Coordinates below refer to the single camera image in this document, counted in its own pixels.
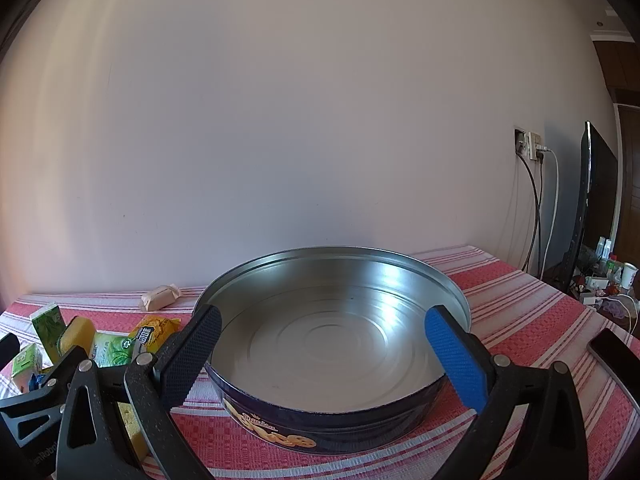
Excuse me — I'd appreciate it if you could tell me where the black smartphone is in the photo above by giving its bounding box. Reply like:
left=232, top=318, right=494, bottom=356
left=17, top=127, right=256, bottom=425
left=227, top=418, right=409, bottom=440
left=586, top=327, right=640, bottom=401

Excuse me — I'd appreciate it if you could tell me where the small yellow snack packet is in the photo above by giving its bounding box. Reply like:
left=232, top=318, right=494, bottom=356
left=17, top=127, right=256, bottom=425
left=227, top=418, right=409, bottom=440
left=131, top=315, right=182, bottom=361

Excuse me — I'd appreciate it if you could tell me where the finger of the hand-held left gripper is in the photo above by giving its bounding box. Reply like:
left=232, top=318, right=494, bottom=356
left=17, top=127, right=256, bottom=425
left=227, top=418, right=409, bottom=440
left=0, top=345, right=90, bottom=448
left=0, top=332, right=21, bottom=373

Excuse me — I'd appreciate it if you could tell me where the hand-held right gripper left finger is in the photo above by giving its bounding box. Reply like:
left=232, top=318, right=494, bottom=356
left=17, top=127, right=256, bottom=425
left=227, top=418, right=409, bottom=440
left=56, top=304, right=223, bottom=480

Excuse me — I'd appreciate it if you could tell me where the red striped tablecloth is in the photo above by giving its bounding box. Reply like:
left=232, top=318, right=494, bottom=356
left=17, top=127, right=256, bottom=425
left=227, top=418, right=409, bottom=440
left=0, top=244, right=640, bottom=480

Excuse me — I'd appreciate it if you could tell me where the white power adapter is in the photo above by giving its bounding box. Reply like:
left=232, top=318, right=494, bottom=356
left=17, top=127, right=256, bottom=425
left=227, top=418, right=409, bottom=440
left=527, top=132, right=552, bottom=162

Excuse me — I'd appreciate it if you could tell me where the yellow green sponge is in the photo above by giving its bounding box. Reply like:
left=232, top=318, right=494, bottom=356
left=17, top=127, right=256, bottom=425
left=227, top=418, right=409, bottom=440
left=116, top=401, right=151, bottom=467
left=55, top=316, right=97, bottom=361

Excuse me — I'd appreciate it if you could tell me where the thin white charging cable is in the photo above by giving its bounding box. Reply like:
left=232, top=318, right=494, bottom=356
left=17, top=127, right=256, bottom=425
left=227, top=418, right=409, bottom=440
left=602, top=294, right=640, bottom=335

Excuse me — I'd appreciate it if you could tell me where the green tissue pack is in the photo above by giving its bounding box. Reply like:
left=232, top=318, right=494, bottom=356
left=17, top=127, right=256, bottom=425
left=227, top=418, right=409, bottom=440
left=9, top=342, right=45, bottom=395
left=90, top=332, right=138, bottom=368
left=30, top=302, right=68, bottom=366

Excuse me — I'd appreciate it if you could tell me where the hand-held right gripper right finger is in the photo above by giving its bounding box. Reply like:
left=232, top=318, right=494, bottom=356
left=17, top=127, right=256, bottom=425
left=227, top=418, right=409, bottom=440
left=424, top=305, right=593, bottom=480

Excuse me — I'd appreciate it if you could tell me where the black flat television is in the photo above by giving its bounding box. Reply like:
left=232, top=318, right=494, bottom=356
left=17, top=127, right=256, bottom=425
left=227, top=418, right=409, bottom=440
left=562, top=121, right=621, bottom=293

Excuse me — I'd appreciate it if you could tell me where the round blue cookie tin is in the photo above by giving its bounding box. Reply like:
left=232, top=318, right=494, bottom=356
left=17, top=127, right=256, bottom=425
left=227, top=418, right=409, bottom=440
left=192, top=245, right=472, bottom=456

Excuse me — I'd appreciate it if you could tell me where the brown wooden wardrobe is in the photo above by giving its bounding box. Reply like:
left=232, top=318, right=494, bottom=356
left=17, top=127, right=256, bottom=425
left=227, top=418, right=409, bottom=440
left=590, top=32, right=640, bottom=271

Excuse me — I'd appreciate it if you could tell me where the brown snack packet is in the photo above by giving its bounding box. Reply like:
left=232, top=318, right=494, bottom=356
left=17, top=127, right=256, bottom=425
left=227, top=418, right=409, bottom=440
left=139, top=284, right=180, bottom=312

